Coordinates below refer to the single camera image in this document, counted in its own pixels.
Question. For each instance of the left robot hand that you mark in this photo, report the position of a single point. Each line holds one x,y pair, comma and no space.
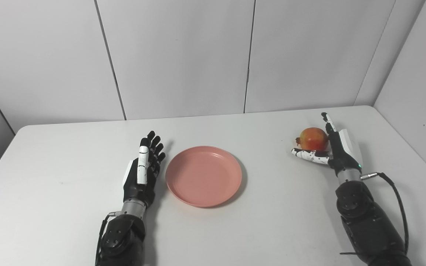
142,173

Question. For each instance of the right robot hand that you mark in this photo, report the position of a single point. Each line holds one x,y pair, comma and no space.
337,151

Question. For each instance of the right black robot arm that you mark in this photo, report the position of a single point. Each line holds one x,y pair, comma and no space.
368,221

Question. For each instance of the pink plate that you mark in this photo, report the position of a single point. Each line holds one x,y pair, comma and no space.
203,176

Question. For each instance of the red yellow pomegranate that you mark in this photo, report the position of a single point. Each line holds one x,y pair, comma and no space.
313,139

